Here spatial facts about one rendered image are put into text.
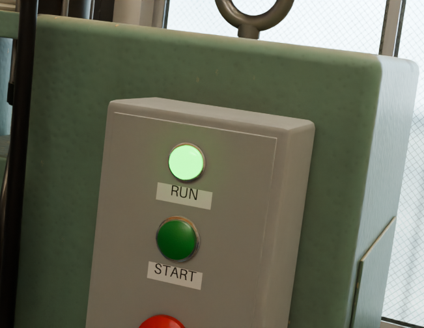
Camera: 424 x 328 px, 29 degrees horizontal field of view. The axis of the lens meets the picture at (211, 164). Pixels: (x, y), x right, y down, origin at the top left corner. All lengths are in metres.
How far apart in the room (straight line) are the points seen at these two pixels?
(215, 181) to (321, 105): 0.08
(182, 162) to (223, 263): 0.06
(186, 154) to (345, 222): 0.10
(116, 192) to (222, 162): 0.06
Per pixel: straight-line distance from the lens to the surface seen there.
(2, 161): 0.59
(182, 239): 0.41
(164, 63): 0.48
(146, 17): 2.19
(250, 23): 0.57
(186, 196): 0.41
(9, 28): 0.61
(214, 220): 0.41
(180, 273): 0.42
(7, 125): 0.70
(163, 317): 0.42
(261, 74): 0.46
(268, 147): 0.40
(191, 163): 0.40
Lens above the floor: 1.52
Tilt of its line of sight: 9 degrees down
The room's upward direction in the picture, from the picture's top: 7 degrees clockwise
